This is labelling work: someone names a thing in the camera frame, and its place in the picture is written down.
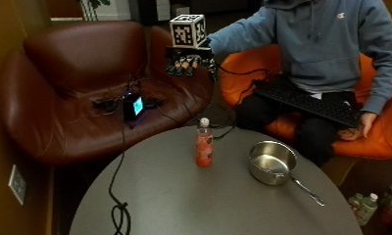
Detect orange armchair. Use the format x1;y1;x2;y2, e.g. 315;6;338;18
218;37;392;161

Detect white marker cube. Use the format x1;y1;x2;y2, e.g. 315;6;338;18
169;13;208;49

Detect black keyboard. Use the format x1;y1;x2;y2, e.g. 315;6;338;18
252;79;363;129

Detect small black device with screen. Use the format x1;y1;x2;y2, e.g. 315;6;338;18
122;92;147;122

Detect steel saucepan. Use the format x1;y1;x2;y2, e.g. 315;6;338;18
247;140;327;208

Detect small clear bottle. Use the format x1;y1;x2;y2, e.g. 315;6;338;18
347;192;366;211

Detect brown leather armchair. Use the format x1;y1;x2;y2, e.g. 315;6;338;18
0;20;215;165

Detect clear bottle with green label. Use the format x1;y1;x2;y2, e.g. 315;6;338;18
356;192;380;227

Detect orange bottle with white cap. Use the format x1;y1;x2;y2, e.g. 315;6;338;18
195;117;215;168

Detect green potted plant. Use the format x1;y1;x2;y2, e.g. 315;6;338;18
77;0;113;22

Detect the person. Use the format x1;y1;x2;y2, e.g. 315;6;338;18
207;0;392;168

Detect black glove cable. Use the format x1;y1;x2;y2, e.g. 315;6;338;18
207;63;274;141

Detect long black cable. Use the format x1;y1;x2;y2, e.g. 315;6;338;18
106;111;134;235

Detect white wall socket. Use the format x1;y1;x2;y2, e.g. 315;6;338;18
7;164;30;207

